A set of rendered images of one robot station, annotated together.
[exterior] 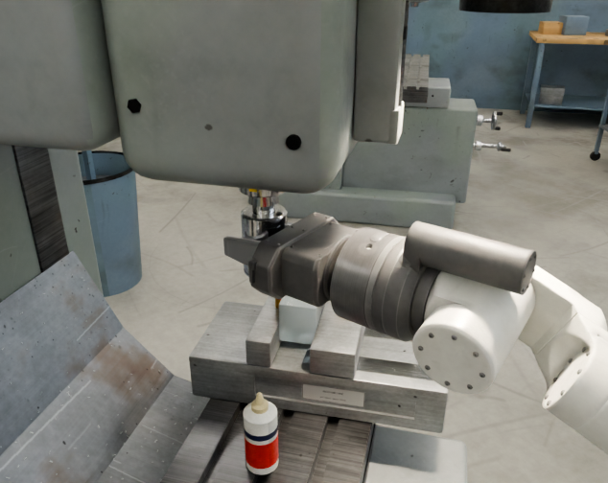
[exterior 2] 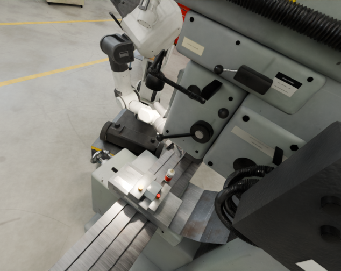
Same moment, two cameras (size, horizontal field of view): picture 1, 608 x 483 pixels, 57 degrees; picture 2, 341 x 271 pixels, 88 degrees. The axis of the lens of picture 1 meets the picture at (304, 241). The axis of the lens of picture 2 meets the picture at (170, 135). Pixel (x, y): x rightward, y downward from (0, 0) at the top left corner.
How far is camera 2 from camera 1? 1.14 m
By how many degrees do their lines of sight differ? 111
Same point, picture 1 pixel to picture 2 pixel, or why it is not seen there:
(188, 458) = (181, 187)
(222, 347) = (173, 200)
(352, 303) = not seen: hidden behind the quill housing
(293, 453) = (160, 178)
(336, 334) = (148, 178)
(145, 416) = (187, 218)
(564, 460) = not seen: outside the picture
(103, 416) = (199, 213)
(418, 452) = not seen: hidden behind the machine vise
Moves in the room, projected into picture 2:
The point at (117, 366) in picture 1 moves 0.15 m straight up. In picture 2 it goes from (198, 227) to (211, 216)
